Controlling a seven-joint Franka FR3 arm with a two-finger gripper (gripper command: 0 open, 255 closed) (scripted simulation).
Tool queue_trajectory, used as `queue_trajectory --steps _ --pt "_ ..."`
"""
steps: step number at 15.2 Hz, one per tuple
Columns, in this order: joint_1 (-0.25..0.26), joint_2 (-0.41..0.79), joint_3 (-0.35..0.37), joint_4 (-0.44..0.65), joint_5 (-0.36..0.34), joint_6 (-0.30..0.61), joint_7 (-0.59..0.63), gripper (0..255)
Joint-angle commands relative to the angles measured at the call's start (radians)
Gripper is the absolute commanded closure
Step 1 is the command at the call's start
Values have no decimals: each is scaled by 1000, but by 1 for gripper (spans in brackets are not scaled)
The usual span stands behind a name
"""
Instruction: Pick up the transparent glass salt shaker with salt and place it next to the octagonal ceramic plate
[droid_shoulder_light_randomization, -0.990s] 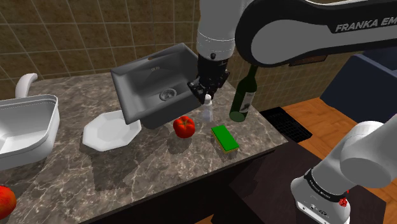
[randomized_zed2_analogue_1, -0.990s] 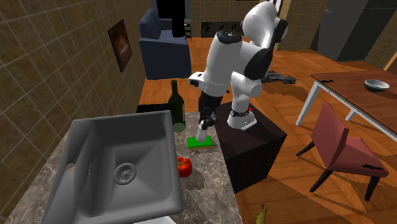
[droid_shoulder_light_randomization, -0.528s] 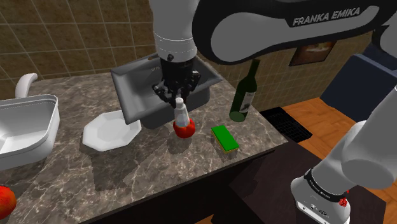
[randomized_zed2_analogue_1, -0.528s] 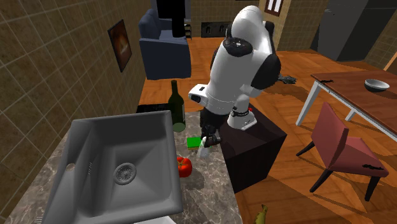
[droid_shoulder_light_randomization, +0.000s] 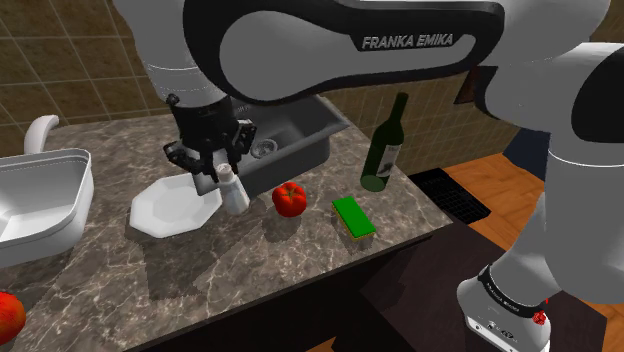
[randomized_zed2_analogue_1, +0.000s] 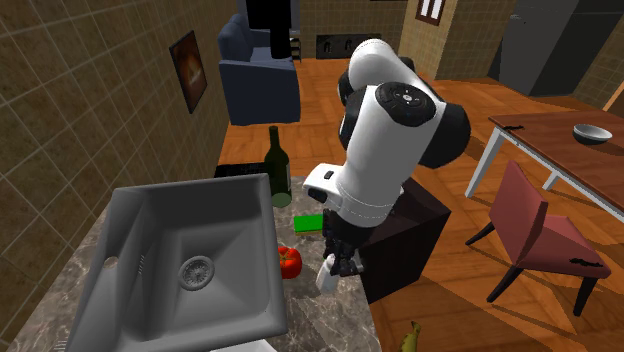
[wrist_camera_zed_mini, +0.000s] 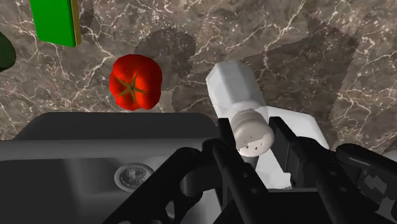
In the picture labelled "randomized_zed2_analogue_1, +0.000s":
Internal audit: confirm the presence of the black fireplace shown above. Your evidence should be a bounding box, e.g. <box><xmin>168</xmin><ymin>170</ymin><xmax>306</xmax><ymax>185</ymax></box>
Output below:
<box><xmin>315</xmin><ymin>33</ymin><xmax>373</xmax><ymax>61</ymax></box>

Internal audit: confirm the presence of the red chair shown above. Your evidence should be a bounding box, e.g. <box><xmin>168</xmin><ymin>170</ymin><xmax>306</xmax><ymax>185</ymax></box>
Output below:
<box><xmin>464</xmin><ymin>160</ymin><xmax>613</xmax><ymax>318</ymax></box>

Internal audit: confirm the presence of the yellow banana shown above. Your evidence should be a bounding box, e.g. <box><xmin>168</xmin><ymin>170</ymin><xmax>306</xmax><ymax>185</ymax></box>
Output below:
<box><xmin>399</xmin><ymin>320</ymin><xmax>423</xmax><ymax>352</ymax></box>

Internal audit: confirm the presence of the dark grey cabinet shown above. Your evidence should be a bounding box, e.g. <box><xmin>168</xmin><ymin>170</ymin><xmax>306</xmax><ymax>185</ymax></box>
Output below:
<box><xmin>486</xmin><ymin>0</ymin><xmax>624</xmax><ymax>98</ymax></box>

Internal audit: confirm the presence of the window with brown frame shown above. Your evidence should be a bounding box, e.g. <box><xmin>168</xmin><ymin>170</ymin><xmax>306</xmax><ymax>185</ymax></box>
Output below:
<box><xmin>414</xmin><ymin>0</ymin><xmax>448</xmax><ymax>27</ymax></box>

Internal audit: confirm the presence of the grey sink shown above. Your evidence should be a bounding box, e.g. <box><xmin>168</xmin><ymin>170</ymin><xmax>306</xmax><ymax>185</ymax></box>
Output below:
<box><xmin>65</xmin><ymin>172</ymin><xmax>290</xmax><ymax>352</ymax></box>

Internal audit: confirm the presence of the green sponge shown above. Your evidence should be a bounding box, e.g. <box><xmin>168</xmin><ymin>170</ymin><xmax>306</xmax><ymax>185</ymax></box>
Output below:
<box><xmin>292</xmin><ymin>213</ymin><xmax>326</xmax><ymax>239</ymax></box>

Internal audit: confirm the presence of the grey bowl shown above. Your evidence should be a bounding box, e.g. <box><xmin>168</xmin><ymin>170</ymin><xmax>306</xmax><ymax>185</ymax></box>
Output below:
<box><xmin>572</xmin><ymin>123</ymin><xmax>614</xmax><ymax>146</ymax></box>

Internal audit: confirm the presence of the black dish rack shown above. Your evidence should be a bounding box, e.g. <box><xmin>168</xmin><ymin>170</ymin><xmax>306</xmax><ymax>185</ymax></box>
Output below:
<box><xmin>213</xmin><ymin>161</ymin><xmax>269</xmax><ymax>180</ymax></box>

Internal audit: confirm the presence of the dark robot stand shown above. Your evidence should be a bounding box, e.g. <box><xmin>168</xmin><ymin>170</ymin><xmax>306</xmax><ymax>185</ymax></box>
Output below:
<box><xmin>358</xmin><ymin>177</ymin><xmax>453</xmax><ymax>305</ymax></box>

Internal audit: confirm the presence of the white cup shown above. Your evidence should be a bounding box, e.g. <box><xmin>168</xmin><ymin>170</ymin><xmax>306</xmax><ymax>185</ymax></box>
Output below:
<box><xmin>315</xmin><ymin>255</ymin><xmax>341</xmax><ymax>295</ymax></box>

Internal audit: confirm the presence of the brown table with white legs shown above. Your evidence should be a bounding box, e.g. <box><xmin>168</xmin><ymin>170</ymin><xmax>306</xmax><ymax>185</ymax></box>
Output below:
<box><xmin>464</xmin><ymin>108</ymin><xmax>624</xmax><ymax>224</ymax></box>

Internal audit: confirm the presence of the blue armchair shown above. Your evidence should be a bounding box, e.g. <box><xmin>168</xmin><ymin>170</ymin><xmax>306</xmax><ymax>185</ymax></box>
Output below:
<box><xmin>217</xmin><ymin>12</ymin><xmax>302</xmax><ymax>127</ymax></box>

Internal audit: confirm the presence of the dark green wine bottle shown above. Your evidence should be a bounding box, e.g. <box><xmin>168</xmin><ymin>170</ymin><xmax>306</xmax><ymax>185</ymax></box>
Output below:
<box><xmin>263</xmin><ymin>125</ymin><xmax>294</xmax><ymax>210</ymax></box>

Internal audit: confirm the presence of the red tomato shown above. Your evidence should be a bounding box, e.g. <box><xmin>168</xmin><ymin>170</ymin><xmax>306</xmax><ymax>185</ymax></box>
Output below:
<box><xmin>277</xmin><ymin>245</ymin><xmax>304</xmax><ymax>281</ymax></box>

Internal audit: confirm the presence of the orange wall picture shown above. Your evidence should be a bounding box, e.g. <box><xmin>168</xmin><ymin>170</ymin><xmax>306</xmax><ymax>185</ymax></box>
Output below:
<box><xmin>168</xmin><ymin>30</ymin><xmax>209</xmax><ymax>115</ymax></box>

